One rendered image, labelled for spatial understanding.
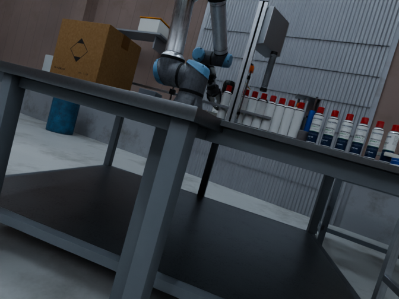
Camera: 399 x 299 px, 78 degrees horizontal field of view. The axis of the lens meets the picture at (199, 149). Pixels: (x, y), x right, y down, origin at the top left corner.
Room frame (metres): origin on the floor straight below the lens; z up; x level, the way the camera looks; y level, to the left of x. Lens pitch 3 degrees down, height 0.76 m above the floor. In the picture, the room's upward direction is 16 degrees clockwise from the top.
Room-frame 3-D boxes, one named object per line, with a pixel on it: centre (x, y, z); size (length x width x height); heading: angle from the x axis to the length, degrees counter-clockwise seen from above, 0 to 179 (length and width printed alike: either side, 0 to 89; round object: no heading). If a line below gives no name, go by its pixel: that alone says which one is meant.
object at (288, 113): (1.41, -0.43, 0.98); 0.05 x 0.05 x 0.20
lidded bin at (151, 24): (4.70, 1.41, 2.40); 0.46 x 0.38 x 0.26; 67
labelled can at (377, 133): (1.32, -0.87, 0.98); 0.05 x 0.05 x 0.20
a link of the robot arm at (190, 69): (1.16, 0.11, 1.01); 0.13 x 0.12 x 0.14; 69
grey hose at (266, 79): (1.34, -0.24, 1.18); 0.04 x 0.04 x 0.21
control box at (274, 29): (1.37, -0.19, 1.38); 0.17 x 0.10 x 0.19; 134
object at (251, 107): (1.45, -0.22, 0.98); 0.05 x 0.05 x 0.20
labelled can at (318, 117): (1.38, -0.58, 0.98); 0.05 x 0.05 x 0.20
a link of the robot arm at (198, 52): (1.44, 0.12, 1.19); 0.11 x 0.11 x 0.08; 69
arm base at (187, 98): (1.15, 0.11, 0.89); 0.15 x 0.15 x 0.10
